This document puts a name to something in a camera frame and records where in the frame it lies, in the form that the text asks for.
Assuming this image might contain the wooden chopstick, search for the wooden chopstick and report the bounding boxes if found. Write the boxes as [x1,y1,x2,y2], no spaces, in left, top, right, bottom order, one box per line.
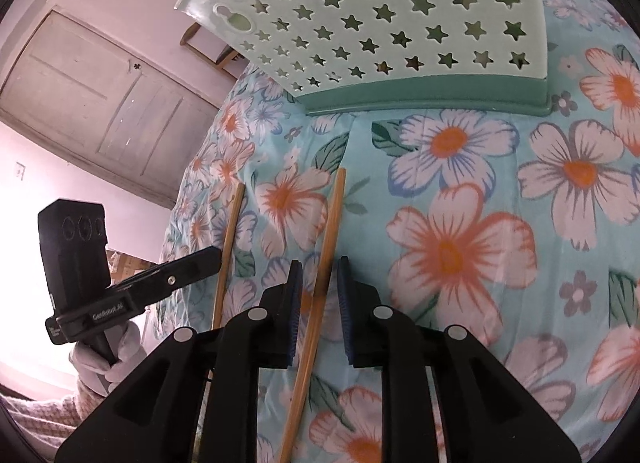
[210,182,245,330]
[278,167,346,463]

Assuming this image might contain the left checked forearm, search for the left checked forearm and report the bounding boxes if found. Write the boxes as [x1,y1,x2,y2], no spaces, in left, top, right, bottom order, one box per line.
[1,384,104,462]

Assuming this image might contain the left white gloved hand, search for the left white gloved hand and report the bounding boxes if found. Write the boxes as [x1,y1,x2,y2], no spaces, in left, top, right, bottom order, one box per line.
[70,321,146,397]

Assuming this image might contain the floral blue tablecloth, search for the floral blue tablecloth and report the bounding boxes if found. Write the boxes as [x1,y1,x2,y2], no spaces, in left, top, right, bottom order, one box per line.
[160,0,639,461]

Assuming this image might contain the white door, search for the white door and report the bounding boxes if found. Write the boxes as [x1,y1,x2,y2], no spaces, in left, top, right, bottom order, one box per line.
[1,0,219,208]

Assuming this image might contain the mint green utensil holder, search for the mint green utensil holder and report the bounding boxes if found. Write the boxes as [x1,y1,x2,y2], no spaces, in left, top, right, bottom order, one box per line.
[176,0,550,116]

